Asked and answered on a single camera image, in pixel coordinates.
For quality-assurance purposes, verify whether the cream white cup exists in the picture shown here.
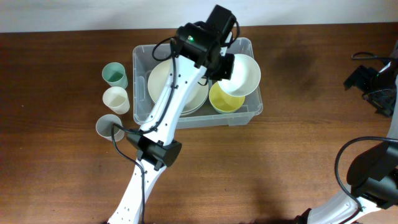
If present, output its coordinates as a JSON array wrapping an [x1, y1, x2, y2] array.
[[102, 86, 130, 114]]

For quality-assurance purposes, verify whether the beige large bowl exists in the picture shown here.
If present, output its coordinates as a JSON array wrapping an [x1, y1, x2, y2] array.
[[181, 92, 208, 116], [148, 59, 209, 104]]

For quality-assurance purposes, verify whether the mint green cup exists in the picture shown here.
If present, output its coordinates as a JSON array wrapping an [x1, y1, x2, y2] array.
[[101, 62, 128, 89]]

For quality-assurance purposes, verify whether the white small bowl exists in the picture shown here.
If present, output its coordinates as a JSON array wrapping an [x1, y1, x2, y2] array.
[[218, 54, 261, 97]]

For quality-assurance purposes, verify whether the yellow small bowl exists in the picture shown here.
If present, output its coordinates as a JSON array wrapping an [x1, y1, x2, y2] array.
[[209, 82, 245, 114]]

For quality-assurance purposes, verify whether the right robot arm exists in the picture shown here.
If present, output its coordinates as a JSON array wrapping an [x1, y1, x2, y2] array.
[[294, 49, 397, 223]]

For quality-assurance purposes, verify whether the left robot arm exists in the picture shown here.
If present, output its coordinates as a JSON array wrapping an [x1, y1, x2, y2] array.
[[108, 5, 240, 224]]

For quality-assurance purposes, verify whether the grey cup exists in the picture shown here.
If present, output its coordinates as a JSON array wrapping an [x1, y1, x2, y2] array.
[[96, 114, 125, 142]]

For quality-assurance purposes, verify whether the clear plastic storage container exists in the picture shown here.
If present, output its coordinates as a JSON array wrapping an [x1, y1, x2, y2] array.
[[132, 44, 264, 129]]

